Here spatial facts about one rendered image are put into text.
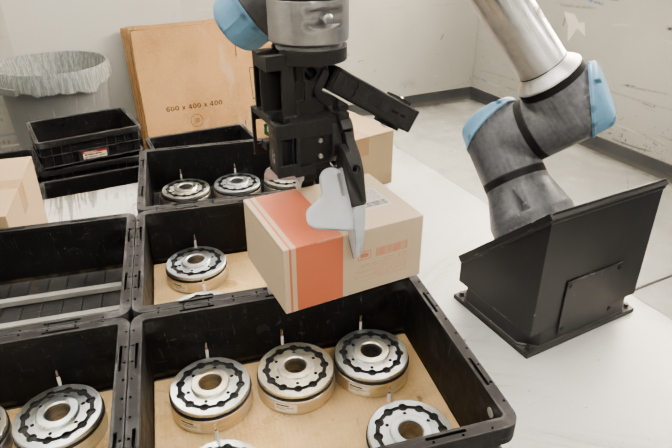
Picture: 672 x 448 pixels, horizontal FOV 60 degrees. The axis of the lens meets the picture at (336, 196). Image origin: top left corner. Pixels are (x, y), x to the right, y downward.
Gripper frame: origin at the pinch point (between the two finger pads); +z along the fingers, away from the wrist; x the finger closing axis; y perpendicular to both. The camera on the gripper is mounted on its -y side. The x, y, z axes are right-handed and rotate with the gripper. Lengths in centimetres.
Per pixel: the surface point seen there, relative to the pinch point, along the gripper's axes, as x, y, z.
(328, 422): 2.8, 2.1, 26.6
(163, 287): -35.8, 14.8, 26.5
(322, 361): -4.5, -0.5, 23.7
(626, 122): -170, -280, 87
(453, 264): -35, -47, 40
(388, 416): 7.8, -3.5, 23.4
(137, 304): -18.6, 20.3, 16.4
